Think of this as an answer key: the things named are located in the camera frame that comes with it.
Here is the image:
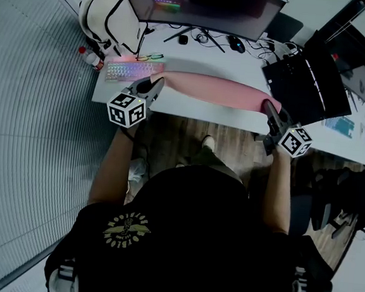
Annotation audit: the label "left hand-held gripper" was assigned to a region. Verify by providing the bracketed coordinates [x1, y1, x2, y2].
[104, 72, 166, 132]

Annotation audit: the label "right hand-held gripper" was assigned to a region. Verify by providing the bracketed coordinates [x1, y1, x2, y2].
[257, 99, 317, 160]

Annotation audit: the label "pink desk mat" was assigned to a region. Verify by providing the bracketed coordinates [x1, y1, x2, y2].
[147, 68, 285, 115]

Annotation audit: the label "person's right forearm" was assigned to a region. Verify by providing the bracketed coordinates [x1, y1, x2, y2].
[262, 148, 298, 236]

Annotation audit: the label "person's left forearm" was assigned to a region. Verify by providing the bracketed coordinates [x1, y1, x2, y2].
[87, 123, 140, 209]

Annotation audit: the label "black computer mouse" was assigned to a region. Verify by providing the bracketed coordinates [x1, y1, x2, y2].
[227, 35, 247, 55]

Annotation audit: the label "white backlit keyboard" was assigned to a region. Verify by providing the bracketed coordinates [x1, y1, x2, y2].
[104, 57, 166, 88]

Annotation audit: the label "black framed glasses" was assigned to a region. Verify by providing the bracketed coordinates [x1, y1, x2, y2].
[135, 51, 165, 63]

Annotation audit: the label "black laptop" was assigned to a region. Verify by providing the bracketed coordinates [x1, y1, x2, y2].
[256, 25, 360, 130]

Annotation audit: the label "plastic bottle red label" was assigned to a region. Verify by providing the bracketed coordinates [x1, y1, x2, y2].
[77, 46, 106, 73]

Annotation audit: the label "blue keyboard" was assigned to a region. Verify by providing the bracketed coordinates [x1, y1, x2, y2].
[323, 115, 357, 139]

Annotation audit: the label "white shoe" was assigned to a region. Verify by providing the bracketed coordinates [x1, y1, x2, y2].
[201, 134, 217, 152]

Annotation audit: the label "khaki trouser leg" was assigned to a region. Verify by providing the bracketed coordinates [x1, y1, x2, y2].
[188, 144, 247, 184]

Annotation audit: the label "white plastic bag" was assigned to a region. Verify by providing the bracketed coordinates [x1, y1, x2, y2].
[127, 156, 148, 184]

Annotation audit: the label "white backpack black trim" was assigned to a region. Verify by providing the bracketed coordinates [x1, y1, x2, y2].
[75, 0, 152, 61]

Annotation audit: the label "wide curved black monitor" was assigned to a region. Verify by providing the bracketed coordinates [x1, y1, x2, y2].
[111, 0, 288, 59]

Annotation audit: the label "black chair seat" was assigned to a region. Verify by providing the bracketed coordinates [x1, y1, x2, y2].
[285, 191, 315, 239]

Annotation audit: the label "black office chair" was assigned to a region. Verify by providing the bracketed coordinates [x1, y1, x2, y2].
[307, 162, 365, 244]

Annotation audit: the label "grey slatted window blind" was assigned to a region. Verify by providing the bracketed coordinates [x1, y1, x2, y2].
[0, 0, 133, 292]

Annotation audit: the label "black printed t-shirt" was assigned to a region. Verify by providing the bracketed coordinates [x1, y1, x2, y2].
[42, 153, 342, 292]

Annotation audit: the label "black wrist strap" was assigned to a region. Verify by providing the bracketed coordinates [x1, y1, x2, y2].
[118, 126, 138, 143]

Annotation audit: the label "coiled black cable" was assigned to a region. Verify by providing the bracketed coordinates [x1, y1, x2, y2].
[195, 31, 211, 46]

